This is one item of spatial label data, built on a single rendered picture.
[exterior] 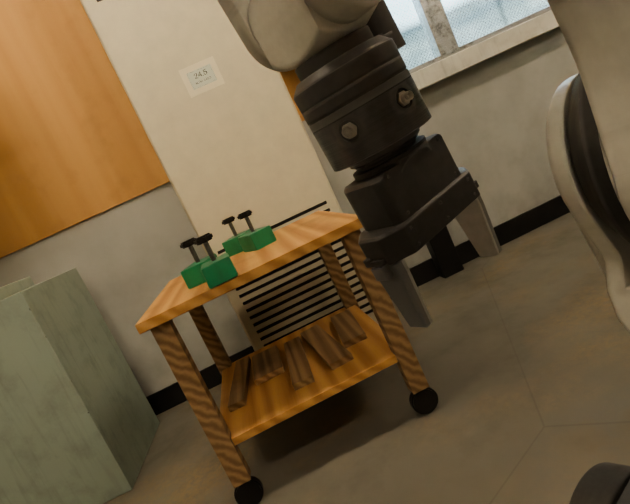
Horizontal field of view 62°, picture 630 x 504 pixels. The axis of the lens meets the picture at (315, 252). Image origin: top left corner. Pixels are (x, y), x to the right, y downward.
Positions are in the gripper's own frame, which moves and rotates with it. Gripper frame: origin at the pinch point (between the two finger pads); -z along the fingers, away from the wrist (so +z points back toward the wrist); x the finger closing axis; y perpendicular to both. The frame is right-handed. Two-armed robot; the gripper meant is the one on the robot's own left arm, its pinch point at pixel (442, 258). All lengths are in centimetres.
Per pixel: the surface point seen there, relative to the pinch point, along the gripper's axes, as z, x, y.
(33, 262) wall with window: 24, -7, 204
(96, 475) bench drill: -43, -34, 147
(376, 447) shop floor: -59, 18, 72
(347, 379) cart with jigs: -42, 22, 74
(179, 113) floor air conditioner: 41, 53, 142
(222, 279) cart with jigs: -4, 10, 78
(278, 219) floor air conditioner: -9, 61, 136
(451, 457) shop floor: -60, 22, 51
